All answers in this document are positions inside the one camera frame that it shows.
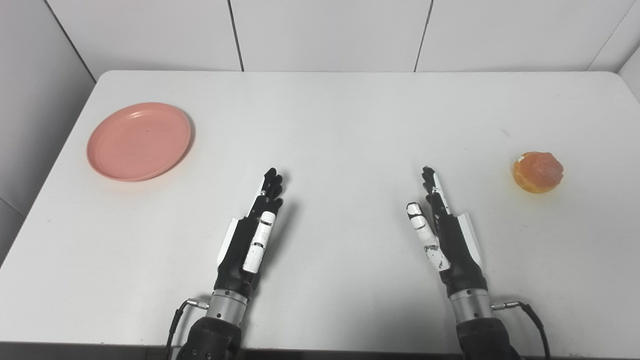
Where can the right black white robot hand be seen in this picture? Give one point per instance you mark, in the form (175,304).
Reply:
(455,245)

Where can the pink round plate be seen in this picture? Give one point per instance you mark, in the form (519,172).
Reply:
(139,141)

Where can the orange cream puff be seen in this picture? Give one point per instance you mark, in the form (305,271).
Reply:
(537,171)

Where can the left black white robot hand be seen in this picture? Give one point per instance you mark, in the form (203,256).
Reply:
(240,250)

